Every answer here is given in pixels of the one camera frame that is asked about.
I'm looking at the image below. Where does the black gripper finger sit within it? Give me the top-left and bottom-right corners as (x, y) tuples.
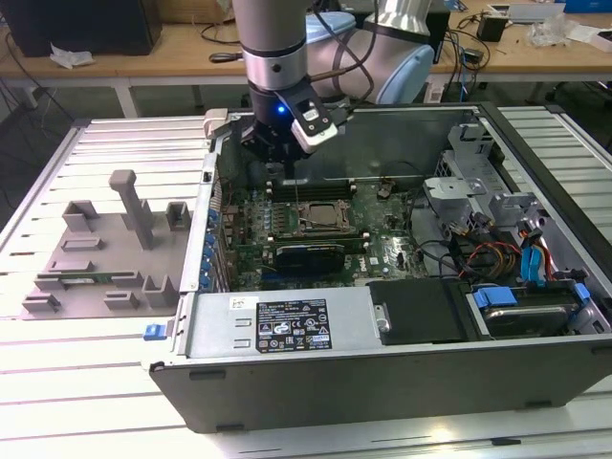
(239, 120), (293, 186)
(290, 150), (306, 186)

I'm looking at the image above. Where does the silver CPU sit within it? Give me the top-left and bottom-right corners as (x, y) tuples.
(309, 204), (343, 226)

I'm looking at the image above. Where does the metal socket cover frame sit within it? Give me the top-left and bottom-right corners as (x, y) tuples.
(301, 199), (351, 230)

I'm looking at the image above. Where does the CPU socket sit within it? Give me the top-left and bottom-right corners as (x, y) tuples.
(295, 198), (354, 232)

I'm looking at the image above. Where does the black RAM slot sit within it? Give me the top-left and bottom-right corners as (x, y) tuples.
(267, 229), (367, 243)
(238, 238), (372, 254)
(270, 188), (358, 202)
(268, 179), (358, 191)

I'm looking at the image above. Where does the grey case release latch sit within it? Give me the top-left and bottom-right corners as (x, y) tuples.
(203, 108), (230, 140)

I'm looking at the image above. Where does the black graphics card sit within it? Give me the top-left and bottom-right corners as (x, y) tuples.
(274, 243), (345, 276)

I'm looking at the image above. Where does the wooden desk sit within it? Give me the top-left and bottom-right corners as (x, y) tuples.
(0, 0), (612, 119)

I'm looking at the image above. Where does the green motherboard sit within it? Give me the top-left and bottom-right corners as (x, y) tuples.
(209, 179), (431, 291)

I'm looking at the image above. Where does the brown cardboard box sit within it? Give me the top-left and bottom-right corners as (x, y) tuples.
(162, 0), (236, 25)

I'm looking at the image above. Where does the silver metal drive cage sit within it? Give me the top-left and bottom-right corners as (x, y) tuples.
(423, 121), (551, 240)

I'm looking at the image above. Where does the grey parts rack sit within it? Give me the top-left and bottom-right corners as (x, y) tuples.
(18, 169), (195, 320)

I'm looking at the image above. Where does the grey power supply with label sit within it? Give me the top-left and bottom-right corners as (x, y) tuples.
(184, 289), (383, 360)

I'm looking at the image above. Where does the tall black box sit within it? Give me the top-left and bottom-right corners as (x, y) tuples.
(427, 9), (453, 66)

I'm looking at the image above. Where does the black drive bay cover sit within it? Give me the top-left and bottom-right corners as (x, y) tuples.
(365, 278), (472, 346)

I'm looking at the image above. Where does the black computer tower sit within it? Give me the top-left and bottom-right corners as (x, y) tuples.
(0, 0), (164, 57)

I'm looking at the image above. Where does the crumpled white paper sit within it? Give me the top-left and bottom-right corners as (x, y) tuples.
(49, 42), (96, 70)

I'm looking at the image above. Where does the green RAM stick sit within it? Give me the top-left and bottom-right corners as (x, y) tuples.
(61, 273), (135, 284)

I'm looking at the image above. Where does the small black cube box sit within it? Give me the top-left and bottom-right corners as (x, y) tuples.
(476, 12), (508, 42)

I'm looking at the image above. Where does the open dark PC case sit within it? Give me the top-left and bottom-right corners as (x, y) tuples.
(141, 100), (612, 434)

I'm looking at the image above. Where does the hard disk in carrier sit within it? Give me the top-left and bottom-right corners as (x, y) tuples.
(480, 305), (575, 339)

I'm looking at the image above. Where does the crumpled clear plastic bag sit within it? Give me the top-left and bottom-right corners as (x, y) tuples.
(528, 13), (582, 49)

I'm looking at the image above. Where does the flat white box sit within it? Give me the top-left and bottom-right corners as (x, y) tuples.
(580, 23), (612, 52)

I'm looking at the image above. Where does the blue box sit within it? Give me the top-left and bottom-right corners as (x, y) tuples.
(563, 0), (612, 14)

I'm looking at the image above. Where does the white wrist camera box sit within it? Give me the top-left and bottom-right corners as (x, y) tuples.
(281, 89), (339, 155)

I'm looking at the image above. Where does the red yellow wire bundle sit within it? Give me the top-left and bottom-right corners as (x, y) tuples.
(458, 241), (522, 281)

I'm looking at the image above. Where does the blue carrier handle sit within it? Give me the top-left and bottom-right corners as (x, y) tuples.
(470, 286), (518, 312)

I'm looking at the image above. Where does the blue flat data wire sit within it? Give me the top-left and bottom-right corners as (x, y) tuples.
(518, 246), (549, 288)

